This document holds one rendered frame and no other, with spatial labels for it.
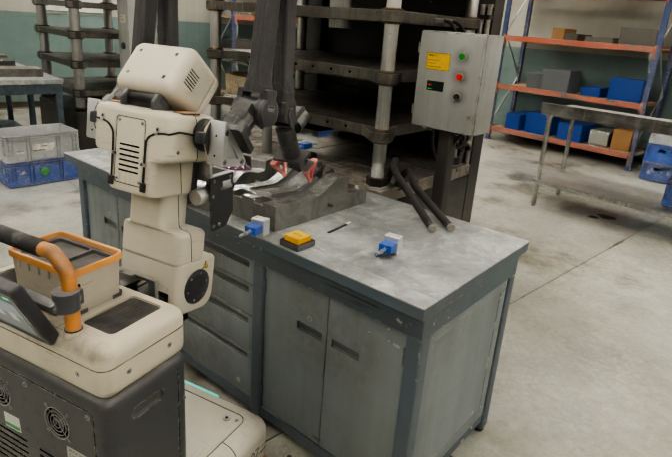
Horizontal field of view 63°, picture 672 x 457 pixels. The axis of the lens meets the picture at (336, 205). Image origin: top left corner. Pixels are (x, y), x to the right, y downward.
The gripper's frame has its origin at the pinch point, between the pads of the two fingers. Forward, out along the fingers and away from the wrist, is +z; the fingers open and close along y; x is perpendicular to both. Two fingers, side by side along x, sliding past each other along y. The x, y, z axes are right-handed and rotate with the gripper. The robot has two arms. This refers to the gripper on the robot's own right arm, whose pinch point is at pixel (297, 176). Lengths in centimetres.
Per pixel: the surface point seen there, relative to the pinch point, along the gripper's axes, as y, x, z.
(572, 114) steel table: -54, -308, 170
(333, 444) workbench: -26, 49, 71
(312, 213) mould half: 1.8, -5.4, 21.9
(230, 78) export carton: 422, -431, 266
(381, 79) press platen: 3, -74, 8
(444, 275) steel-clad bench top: -52, 10, 17
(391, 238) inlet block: -32.5, 2.7, 15.0
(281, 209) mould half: 5.2, 5.9, 10.6
